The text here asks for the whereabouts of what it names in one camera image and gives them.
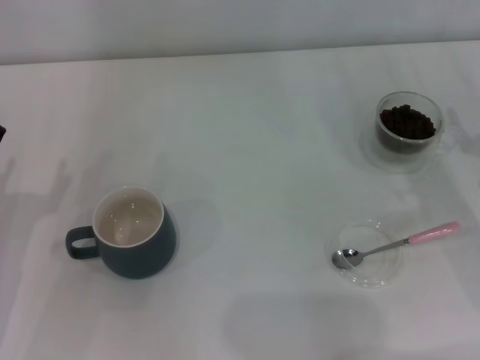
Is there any dark green ceramic mug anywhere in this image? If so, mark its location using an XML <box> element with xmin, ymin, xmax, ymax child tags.
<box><xmin>65</xmin><ymin>184</ymin><xmax>178</xmax><ymax>281</ymax></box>

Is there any pink-handled metal spoon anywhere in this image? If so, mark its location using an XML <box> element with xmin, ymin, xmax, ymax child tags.
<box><xmin>331</xmin><ymin>220</ymin><xmax>461</xmax><ymax>271</ymax></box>

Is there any glass saucer under cup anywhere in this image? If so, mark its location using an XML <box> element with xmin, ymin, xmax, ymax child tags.
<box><xmin>358</xmin><ymin>122</ymin><xmax>433</xmax><ymax>174</ymax></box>

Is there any clear glass spoon saucer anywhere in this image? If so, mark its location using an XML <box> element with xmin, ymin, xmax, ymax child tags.
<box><xmin>324</xmin><ymin>220</ymin><xmax>404</xmax><ymax>290</ymax></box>

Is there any pile of coffee beans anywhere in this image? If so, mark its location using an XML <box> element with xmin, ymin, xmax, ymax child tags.
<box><xmin>378</xmin><ymin>103</ymin><xmax>437</xmax><ymax>152</ymax></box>

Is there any clear glass cup with handle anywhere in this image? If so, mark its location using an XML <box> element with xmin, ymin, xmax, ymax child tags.
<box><xmin>376</xmin><ymin>91</ymin><xmax>457</xmax><ymax>155</ymax></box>

